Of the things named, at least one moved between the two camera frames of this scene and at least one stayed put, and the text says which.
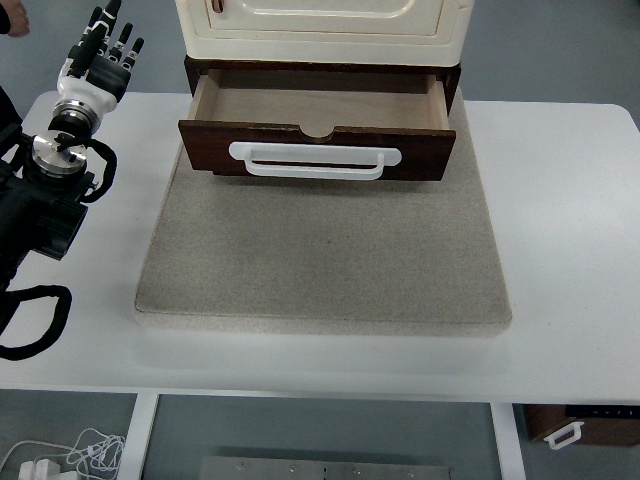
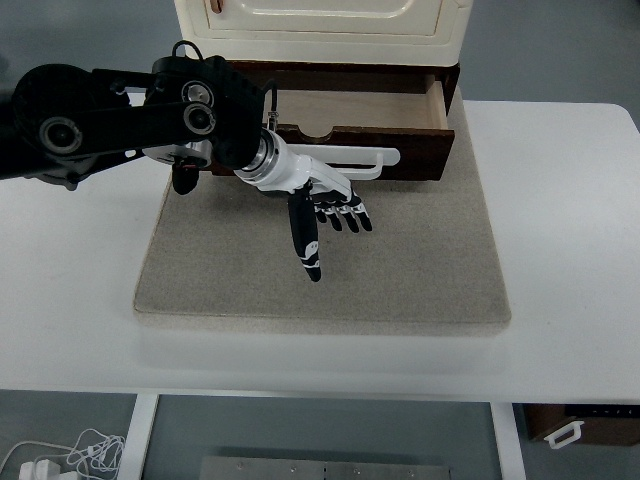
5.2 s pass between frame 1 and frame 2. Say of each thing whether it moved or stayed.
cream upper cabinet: stayed
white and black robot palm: moved
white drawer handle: stayed
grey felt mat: stayed
